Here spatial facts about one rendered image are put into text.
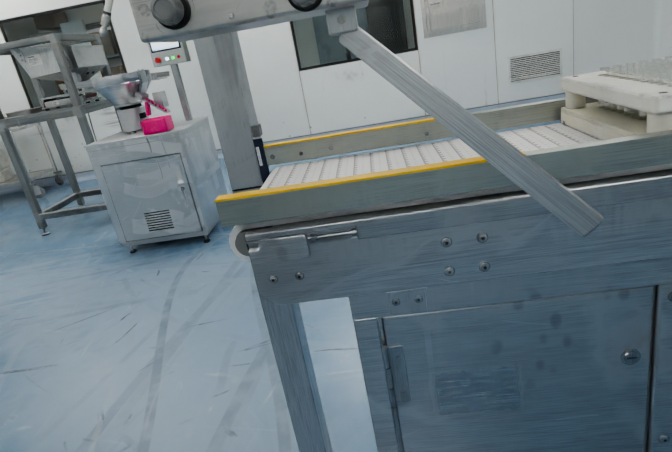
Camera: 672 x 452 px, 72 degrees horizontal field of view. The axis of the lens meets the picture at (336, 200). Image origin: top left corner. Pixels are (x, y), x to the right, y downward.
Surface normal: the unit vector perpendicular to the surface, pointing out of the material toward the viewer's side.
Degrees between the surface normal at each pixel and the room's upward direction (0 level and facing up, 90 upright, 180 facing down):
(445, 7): 90
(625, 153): 90
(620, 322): 90
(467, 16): 90
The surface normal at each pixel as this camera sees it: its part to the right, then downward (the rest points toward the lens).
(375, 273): -0.05, 0.33
